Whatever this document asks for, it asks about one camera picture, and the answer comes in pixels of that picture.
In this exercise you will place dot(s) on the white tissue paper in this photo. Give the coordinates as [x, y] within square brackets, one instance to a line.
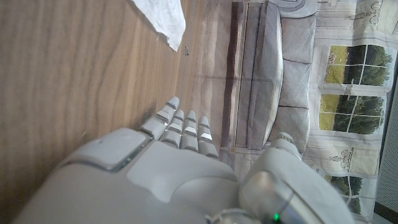
[164, 18]

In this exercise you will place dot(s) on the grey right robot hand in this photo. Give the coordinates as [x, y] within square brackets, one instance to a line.
[140, 186]

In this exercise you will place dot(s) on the printed sofa room backdrop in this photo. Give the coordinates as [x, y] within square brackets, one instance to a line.
[295, 77]

